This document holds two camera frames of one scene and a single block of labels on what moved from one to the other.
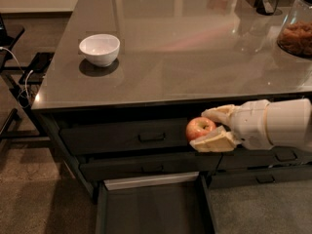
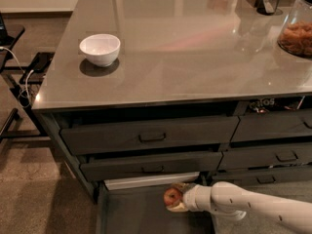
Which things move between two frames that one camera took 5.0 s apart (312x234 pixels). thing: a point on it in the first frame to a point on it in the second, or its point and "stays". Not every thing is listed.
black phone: (41, 61) stays
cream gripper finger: (215, 140) to (177, 208)
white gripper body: (250, 122) to (191, 199)
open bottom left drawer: (167, 204) stays
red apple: (198, 127) to (172, 197)
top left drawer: (126, 136) stays
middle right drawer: (263, 158) stays
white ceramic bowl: (100, 50) stays
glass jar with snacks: (295, 33) stays
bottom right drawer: (222, 178) stays
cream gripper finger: (223, 114) to (185, 186)
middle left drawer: (149, 164) stays
